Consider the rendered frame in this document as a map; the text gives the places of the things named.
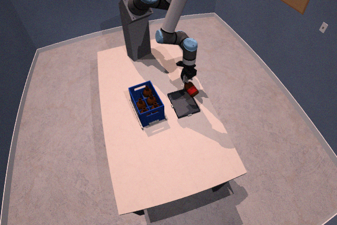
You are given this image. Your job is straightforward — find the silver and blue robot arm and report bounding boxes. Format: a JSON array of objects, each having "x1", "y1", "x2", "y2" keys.
[{"x1": 127, "y1": 0, "x2": 197, "y2": 67}]

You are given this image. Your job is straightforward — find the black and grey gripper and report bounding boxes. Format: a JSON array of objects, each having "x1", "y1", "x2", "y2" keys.
[{"x1": 181, "y1": 64, "x2": 197, "y2": 84}]

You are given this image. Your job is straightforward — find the dark blue plastic crate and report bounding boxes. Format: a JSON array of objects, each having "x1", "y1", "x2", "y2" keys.
[{"x1": 130, "y1": 84, "x2": 165, "y2": 127}]

